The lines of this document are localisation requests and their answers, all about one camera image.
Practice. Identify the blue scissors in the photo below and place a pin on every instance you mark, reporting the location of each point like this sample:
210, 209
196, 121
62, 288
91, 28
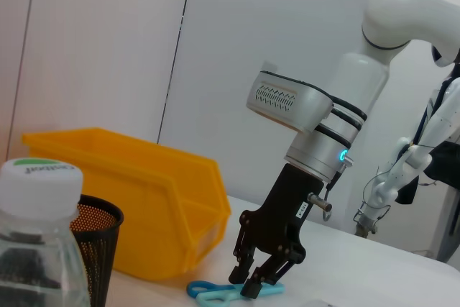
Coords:
212, 294

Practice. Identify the yellow plastic bin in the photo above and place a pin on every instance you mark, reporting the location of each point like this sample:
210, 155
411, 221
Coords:
143, 192

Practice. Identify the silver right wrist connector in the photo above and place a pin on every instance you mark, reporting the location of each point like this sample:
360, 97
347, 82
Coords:
320, 202

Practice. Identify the white humanoid robot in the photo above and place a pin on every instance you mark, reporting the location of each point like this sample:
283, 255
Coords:
406, 170

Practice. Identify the black mesh pen holder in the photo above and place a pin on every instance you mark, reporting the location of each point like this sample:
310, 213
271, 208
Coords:
97, 249

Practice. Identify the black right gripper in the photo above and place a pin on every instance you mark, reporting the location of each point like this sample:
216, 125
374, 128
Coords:
284, 213

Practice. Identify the grey right wrist camera housing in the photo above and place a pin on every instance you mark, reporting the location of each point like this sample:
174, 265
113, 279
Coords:
287, 100

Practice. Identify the clear green-label water bottle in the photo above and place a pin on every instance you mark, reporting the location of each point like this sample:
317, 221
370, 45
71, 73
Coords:
39, 213

